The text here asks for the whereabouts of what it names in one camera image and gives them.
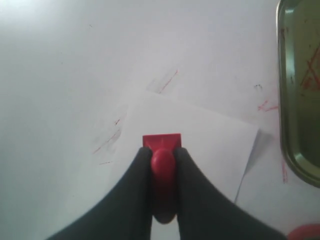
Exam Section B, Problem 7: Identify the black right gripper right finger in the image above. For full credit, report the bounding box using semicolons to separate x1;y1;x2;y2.
174;148;286;240

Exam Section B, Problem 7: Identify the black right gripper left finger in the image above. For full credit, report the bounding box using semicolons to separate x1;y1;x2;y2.
50;147;152;240

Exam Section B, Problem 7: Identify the red stamp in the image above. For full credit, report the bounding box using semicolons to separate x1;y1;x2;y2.
142;133;182;225

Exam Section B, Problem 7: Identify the red ink pad tin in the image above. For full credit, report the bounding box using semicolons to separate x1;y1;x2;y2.
287;223;320;240

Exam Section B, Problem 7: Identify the white paper sheet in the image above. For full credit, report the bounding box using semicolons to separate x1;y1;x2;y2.
110;92;259;201

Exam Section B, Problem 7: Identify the gold tin lid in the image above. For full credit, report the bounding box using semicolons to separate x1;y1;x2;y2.
276;0;320;188

